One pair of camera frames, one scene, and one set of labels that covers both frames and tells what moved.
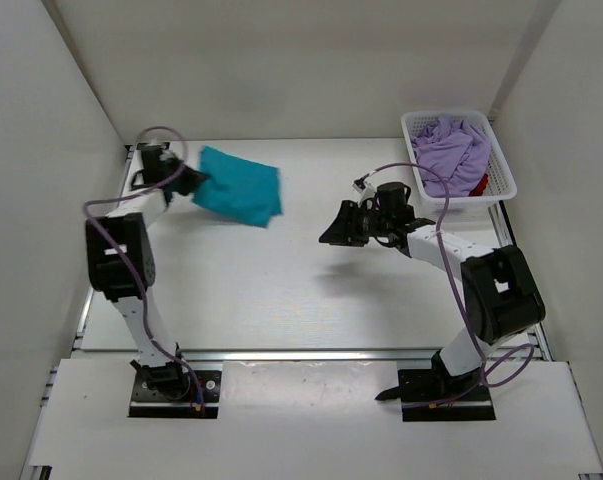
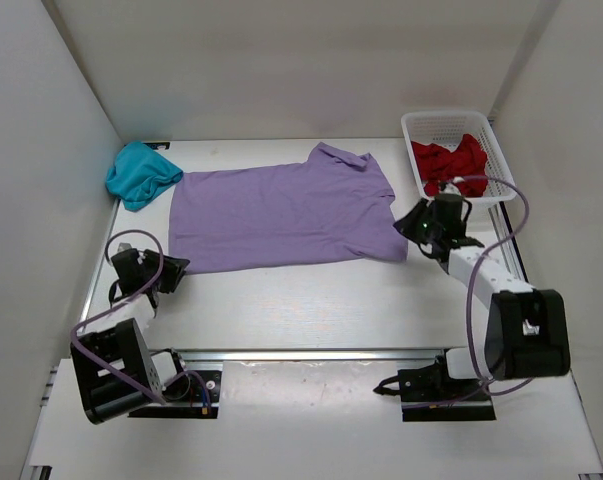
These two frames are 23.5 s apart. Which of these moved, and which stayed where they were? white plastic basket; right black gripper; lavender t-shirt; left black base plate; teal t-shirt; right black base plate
Moved: teal t-shirt; lavender t-shirt; right black gripper
Stayed: right black base plate; white plastic basket; left black base plate
